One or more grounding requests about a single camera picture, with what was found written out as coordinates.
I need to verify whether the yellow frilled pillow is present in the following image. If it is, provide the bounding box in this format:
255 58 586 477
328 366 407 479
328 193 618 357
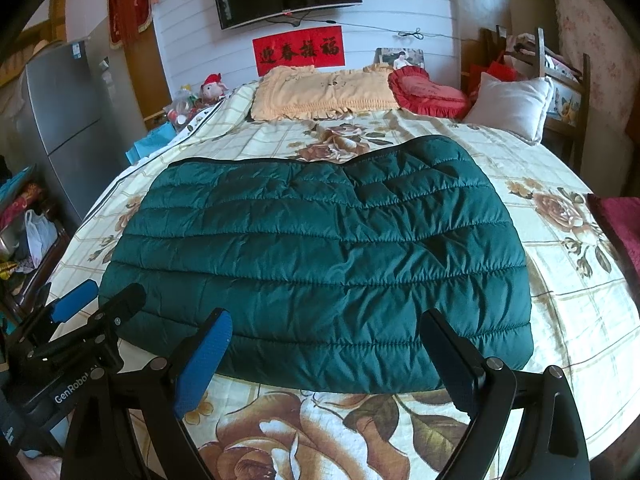
250 65 401 122

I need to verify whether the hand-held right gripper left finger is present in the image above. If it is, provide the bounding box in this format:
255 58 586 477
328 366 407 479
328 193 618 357
60 307 235 480

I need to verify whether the dark wooden chair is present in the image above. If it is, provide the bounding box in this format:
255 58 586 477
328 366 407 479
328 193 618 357
479 25 592 173

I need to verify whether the green quilted puffer jacket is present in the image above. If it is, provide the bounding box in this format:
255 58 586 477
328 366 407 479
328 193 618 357
98 135 533 393

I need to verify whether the pile of toys and bottles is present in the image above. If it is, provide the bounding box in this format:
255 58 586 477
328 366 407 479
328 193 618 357
164 85 207 127

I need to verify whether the red heart-shaped pillow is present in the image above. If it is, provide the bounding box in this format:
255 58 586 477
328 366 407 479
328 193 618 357
387 67 472 118

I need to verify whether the red wall banner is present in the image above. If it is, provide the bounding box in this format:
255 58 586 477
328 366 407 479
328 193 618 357
252 25 344 77

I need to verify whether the framed photo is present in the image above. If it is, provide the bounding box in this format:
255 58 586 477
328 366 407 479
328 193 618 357
375 47 426 72

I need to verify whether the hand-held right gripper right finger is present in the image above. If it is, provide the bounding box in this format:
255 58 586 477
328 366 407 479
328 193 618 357
419 308 591 480

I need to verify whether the brown wooden door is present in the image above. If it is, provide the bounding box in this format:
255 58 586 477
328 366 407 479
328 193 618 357
125 25 172 117

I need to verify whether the red bag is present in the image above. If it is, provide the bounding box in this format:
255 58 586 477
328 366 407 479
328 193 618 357
486 60 521 82

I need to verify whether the white plastic bag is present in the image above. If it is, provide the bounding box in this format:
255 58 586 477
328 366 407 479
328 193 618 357
25 209 59 267

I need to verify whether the floral bed quilt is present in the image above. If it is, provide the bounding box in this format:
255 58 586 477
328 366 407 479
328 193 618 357
47 82 640 480

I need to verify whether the plush toy with red hat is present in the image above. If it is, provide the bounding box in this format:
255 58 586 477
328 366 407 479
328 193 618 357
200 74 231 102

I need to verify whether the white square pillow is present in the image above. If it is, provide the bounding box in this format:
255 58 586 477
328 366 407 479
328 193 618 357
462 72 556 144

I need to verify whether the black wall cable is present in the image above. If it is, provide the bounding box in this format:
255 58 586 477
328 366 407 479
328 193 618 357
345 22 462 42

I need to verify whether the light blue paper bag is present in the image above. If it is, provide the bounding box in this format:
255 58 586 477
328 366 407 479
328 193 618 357
125 125 177 165

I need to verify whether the floral curtain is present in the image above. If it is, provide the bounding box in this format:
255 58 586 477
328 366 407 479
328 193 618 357
550 0 640 128

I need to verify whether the maroon cloth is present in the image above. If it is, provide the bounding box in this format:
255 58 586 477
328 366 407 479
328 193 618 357
587 192 640 281

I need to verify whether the grey refrigerator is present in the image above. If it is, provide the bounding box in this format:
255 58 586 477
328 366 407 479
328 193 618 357
22 40 127 213

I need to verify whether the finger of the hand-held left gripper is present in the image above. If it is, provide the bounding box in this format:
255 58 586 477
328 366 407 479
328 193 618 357
29 280 100 349
94 284 147 334

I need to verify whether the red hanging pennant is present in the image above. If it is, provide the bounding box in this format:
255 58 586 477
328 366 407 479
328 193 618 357
102 0 154 52

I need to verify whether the colourful cloth pile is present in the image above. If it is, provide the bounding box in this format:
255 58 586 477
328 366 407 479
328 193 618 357
0 164 52 228

